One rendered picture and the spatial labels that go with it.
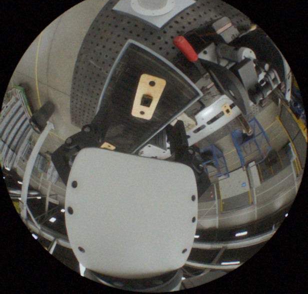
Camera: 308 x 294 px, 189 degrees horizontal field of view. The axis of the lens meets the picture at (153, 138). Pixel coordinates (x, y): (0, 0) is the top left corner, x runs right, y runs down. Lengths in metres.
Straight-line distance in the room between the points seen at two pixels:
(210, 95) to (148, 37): 0.46
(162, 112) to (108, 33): 0.61
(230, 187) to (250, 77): 8.17
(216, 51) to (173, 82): 0.28
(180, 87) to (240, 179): 8.12
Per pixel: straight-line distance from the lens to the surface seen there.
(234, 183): 8.23
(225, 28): 0.30
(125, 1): 0.62
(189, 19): 0.67
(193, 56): 0.17
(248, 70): 0.22
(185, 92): 0.16
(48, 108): 2.71
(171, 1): 0.59
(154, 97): 0.16
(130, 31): 0.64
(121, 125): 0.21
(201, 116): 0.43
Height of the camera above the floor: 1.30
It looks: 37 degrees down
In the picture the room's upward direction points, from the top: 178 degrees counter-clockwise
